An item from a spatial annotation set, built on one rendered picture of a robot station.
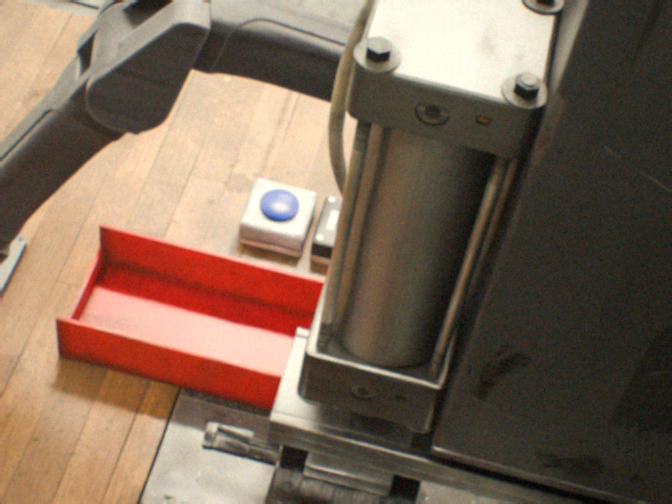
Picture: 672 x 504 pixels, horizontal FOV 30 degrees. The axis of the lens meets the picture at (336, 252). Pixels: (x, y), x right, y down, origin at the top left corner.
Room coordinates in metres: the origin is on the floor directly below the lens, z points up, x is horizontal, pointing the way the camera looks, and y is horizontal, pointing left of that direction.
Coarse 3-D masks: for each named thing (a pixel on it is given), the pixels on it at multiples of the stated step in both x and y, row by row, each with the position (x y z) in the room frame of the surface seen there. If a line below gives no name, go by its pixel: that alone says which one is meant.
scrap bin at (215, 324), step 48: (144, 240) 0.75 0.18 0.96; (96, 288) 0.72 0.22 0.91; (144, 288) 0.73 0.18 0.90; (192, 288) 0.74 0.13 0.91; (240, 288) 0.74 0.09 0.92; (288, 288) 0.73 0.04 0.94; (96, 336) 0.63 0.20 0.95; (144, 336) 0.67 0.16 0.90; (192, 336) 0.68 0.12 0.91; (240, 336) 0.69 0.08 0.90; (288, 336) 0.70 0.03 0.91; (192, 384) 0.62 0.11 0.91; (240, 384) 0.62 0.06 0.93
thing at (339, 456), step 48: (288, 384) 0.47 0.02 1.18; (288, 432) 0.44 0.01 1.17; (336, 432) 0.44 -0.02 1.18; (384, 432) 0.44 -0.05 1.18; (432, 432) 0.46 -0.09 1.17; (288, 480) 0.42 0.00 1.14; (336, 480) 0.42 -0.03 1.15; (384, 480) 0.42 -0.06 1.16; (432, 480) 0.43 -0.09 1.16; (480, 480) 0.42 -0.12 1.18; (528, 480) 0.43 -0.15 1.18
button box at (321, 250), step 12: (324, 204) 0.86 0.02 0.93; (336, 204) 0.86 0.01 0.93; (324, 216) 0.84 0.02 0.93; (336, 216) 0.84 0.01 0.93; (324, 228) 0.82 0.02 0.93; (336, 228) 0.83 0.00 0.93; (312, 240) 0.81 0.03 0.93; (324, 240) 0.81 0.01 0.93; (312, 252) 0.80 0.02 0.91; (324, 252) 0.80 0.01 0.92
